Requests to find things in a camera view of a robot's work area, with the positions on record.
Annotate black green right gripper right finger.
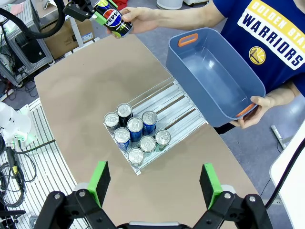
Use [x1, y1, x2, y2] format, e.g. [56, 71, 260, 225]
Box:
[192, 163, 275, 229]

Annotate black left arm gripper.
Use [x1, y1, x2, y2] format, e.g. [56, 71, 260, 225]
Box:
[63, 0, 119, 26]

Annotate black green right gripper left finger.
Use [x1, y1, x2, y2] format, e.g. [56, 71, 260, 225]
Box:
[33, 161, 118, 229]

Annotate grey-blue plastic bin orange handles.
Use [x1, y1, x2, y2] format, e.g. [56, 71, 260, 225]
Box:
[165, 27, 266, 128]

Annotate person's right forearm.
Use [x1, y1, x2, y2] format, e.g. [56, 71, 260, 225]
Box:
[154, 0, 221, 28]

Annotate person's left forearm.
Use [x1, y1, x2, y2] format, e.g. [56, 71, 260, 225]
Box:
[264, 81, 302, 108]

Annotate person's right hand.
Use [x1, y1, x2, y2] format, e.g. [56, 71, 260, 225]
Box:
[119, 6, 163, 34]

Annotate person's left hand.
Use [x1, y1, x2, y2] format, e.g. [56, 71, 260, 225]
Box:
[230, 95, 275, 129]

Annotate brown cardboard box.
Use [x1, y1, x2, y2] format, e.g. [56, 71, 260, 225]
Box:
[41, 19, 96, 60]

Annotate white side table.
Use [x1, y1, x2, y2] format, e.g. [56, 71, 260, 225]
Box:
[269, 133, 305, 229]

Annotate black handheld device yellow label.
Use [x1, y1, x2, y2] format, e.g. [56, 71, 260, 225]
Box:
[6, 147, 26, 191]

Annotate white table foot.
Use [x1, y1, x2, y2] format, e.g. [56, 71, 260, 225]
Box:
[270, 125, 286, 150]

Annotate black computer case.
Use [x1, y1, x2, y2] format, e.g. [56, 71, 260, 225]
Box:
[15, 38, 47, 64]

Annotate person in blue Warriors shirt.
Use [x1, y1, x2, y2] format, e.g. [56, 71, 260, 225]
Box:
[212, 0, 305, 135]

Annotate white desk leg post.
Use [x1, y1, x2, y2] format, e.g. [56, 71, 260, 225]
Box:
[68, 16, 84, 48]

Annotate slotted aluminium base plate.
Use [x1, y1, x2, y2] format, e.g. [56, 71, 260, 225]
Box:
[0, 97, 91, 229]

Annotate thin black cable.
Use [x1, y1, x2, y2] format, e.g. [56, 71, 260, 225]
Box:
[18, 139, 56, 153]

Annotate thick black wrist cable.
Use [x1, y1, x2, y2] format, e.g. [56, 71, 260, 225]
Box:
[264, 143, 305, 210]

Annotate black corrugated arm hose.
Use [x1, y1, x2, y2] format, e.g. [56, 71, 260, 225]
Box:
[0, 0, 66, 39]

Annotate aluminium frame rack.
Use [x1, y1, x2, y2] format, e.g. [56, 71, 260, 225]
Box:
[0, 4, 55, 88]

